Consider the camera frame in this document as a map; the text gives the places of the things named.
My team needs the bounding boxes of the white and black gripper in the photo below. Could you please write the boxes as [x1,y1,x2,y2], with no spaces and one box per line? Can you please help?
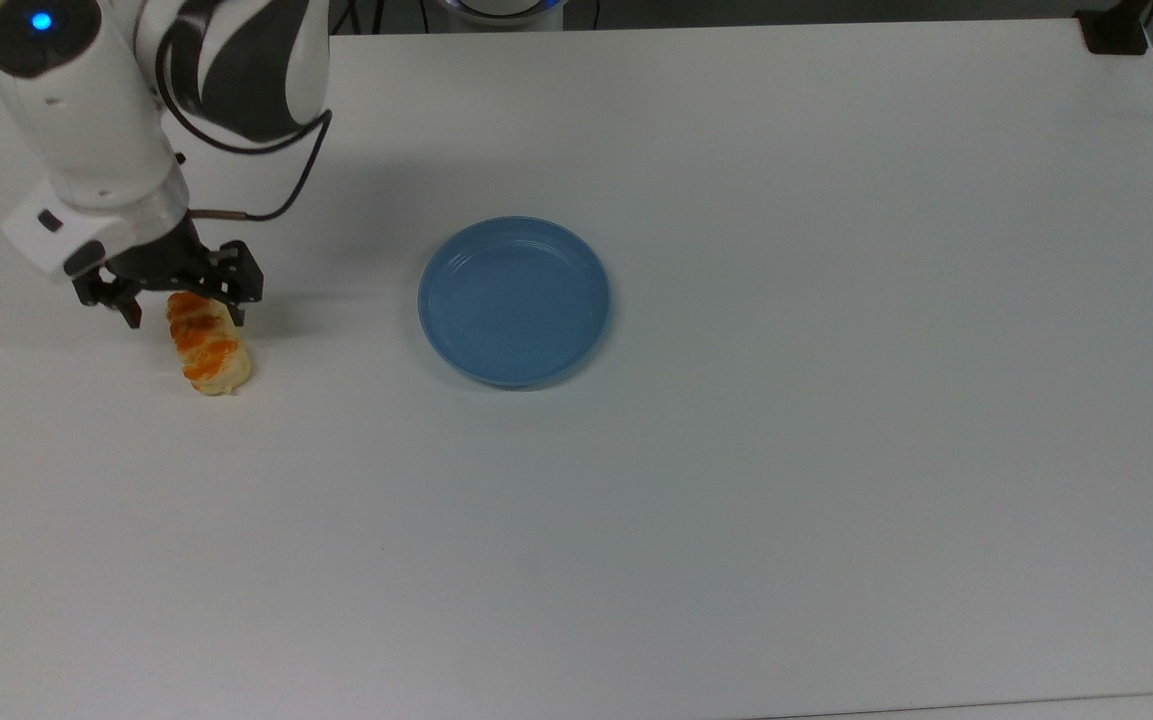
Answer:
[1,180,264,331]

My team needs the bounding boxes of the bread roll with orange topping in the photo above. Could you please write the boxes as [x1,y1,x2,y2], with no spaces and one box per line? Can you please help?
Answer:
[165,290,254,398]

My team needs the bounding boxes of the blue round plate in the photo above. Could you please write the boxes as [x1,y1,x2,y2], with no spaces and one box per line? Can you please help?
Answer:
[417,216,613,390]

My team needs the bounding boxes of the black table clamp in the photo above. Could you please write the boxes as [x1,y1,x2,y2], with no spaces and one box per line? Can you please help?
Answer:
[1074,0,1153,57]

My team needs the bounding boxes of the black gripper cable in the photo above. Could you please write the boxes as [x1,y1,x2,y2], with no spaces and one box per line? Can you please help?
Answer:
[154,30,335,224]

